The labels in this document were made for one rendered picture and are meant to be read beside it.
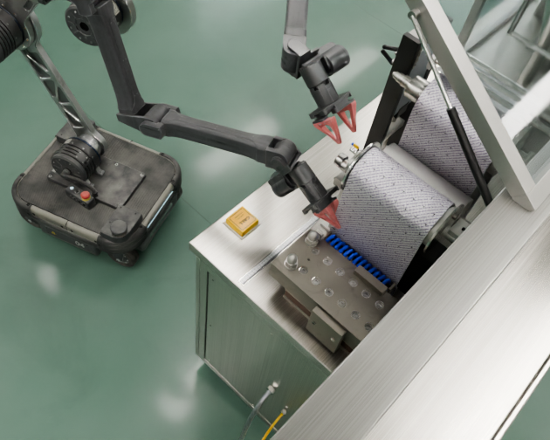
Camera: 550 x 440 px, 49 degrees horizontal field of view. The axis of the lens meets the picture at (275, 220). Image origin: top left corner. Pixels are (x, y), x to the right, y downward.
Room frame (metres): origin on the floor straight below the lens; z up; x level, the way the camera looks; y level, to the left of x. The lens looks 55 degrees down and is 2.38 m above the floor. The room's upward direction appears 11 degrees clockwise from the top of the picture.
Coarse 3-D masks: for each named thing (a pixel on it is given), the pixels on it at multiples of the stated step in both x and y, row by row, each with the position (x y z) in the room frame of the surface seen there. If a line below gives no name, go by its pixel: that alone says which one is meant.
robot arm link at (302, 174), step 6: (300, 162) 1.04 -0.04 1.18; (306, 162) 1.04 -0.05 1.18; (294, 168) 1.01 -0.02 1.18; (300, 168) 1.01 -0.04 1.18; (306, 168) 1.02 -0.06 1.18; (288, 174) 1.03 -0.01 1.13; (294, 174) 1.01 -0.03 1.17; (300, 174) 1.01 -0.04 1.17; (306, 174) 1.01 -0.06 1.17; (312, 174) 1.02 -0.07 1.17; (288, 180) 1.01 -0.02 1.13; (294, 180) 1.00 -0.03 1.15; (300, 180) 1.00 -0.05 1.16; (306, 180) 1.00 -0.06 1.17; (312, 180) 1.01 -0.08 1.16
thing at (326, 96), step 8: (328, 80) 1.12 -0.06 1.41; (312, 88) 1.10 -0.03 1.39; (320, 88) 1.09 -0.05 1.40; (328, 88) 1.10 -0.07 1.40; (320, 96) 1.08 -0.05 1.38; (328, 96) 1.09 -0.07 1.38; (336, 96) 1.10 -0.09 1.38; (344, 96) 1.11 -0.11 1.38; (320, 104) 1.08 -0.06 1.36; (328, 104) 1.07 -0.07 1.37; (312, 112) 1.08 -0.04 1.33; (320, 112) 1.05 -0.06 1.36
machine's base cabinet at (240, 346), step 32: (224, 288) 0.82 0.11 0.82; (224, 320) 0.81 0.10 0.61; (256, 320) 0.75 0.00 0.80; (224, 352) 0.80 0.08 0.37; (256, 352) 0.73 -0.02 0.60; (288, 352) 0.67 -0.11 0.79; (256, 384) 0.72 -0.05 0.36; (288, 384) 0.65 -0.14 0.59; (320, 384) 0.60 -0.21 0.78; (288, 416) 0.63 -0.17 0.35
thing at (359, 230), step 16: (352, 208) 0.93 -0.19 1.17; (352, 224) 0.92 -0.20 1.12; (368, 224) 0.89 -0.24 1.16; (352, 240) 0.91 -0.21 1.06; (368, 240) 0.89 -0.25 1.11; (384, 240) 0.86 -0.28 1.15; (400, 240) 0.84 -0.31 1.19; (368, 256) 0.88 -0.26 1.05; (384, 256) 0.85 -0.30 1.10; (400, 256) 0.83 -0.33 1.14; (384, 272) 0.84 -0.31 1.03; (400, 272) 0.82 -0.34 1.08
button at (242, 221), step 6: (240, 210) 1.03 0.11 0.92; (246, 210) 1.03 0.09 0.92; (234, 216) 1.01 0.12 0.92; (240, 216) 1.01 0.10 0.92; (246, 216) 1.01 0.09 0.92; (252, 216) 1.02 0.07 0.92; (228, 222) 0.98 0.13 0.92; (234, 222) 0.98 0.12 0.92; (240, 222) 0.99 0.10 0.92; (246, 222) 0.99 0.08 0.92; (252, 222) 1.00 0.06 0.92; (234, 228) 0.97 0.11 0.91; (240, 228) 0.97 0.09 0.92; (246, 228) 0.97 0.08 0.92; (240, 234) 0.96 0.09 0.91
